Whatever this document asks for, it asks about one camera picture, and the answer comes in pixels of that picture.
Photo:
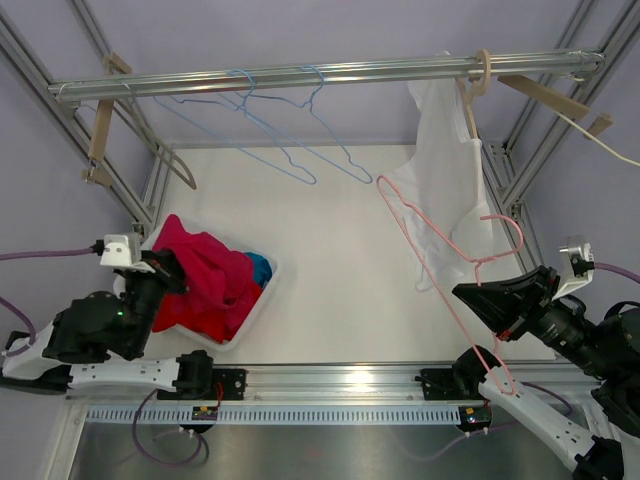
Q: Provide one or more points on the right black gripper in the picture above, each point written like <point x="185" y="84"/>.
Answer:
<point x="504" y="301"/>

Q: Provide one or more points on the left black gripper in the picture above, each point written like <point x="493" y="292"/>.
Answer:
<point x="169" y="273"/>

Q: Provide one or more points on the magenta t shirt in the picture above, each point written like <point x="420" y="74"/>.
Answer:
<point x="216" y="276"/>

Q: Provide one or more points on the red t shirt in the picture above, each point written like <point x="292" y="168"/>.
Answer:
<point x="217" y="324"/>

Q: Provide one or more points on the blue t shirt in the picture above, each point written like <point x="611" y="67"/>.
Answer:
<point x="262" y="270"/>

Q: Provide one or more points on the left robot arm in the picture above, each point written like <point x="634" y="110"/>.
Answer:
<point x="99" y="340"/>

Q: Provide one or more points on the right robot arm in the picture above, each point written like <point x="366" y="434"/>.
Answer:
<point x="601" y="373"/>

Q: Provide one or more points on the grey plastic hanger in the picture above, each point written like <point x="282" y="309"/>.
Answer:
<point x="157" y="146"/>

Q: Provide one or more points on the left beige clip hanger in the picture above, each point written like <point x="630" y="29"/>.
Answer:
<point x="114" y="64"/>

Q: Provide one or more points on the beige clip hanger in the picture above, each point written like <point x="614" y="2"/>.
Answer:
<point x="569" y="110"/>
<point x="114" y="64"/>

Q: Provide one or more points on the white t shirt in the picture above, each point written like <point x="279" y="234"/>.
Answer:
<point x="442" y="198"/>

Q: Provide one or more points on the right beige clip hanger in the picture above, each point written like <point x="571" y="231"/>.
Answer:
<point x="569" y="110"/>

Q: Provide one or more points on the beige wooden hanger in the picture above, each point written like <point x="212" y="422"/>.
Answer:
<point x="475" y="86"/>

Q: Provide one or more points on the white plastic laundry basket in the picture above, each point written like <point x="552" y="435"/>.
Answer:
<point x="233" y="242"/>

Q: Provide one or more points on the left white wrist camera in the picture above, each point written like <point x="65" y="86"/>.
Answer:
<point x="123" y="252"/>

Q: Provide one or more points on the white slotted cable duct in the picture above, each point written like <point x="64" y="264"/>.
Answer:
<point x="276" y="415"/>

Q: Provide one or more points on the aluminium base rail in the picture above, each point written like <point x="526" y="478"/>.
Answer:
<point x="302" y="383"/>

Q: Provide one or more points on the silver clothes rail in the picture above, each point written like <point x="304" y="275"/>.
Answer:
<point x="571" y="61"/>

